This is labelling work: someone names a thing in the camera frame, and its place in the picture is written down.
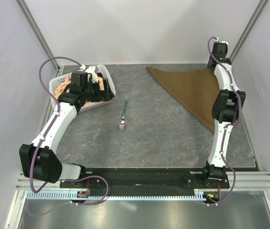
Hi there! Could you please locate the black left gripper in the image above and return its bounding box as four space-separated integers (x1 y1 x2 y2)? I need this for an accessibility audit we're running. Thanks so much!
82 78 114 103

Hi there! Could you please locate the brown cloth napkin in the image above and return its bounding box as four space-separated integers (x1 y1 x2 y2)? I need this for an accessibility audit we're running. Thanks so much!
147 67 219 133

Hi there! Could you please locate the green handled metal spoon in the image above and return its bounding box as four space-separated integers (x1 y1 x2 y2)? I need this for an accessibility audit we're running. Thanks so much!
118 100 128 131

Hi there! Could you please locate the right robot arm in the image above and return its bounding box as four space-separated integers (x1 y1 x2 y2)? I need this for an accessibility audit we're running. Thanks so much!
200 37 246 188

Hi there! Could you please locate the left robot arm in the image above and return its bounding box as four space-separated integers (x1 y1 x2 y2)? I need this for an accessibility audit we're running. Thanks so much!
19 65 116 187

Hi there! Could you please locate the white plastic basket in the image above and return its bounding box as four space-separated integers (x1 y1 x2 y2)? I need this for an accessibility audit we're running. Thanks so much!
49 65 116 113

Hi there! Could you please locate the orange floral mesh bag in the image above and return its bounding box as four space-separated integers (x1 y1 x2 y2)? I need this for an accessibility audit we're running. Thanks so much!
54 71 115 110

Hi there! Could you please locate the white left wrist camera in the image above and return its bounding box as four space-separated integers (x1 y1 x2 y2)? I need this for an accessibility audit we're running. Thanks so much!
80 64 99 83

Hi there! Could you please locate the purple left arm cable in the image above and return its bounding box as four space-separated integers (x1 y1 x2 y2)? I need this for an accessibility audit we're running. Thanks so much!
25 56 109 217

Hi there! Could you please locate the right aluminium frame post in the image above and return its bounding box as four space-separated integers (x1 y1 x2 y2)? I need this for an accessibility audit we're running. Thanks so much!
230 0 269 63

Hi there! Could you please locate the aluminium frame post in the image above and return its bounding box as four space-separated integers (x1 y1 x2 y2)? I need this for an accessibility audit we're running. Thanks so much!
230 0 269 63
14 0 62 73

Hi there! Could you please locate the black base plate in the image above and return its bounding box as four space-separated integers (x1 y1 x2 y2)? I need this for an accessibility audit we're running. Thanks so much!
60 167 230 195

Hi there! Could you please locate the left aluminium frame post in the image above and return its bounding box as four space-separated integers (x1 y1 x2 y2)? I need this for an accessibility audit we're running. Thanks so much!
14 0 62 73

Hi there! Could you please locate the slotted cable duct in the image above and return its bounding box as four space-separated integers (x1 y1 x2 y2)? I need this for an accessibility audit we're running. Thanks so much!
26 189 211 201

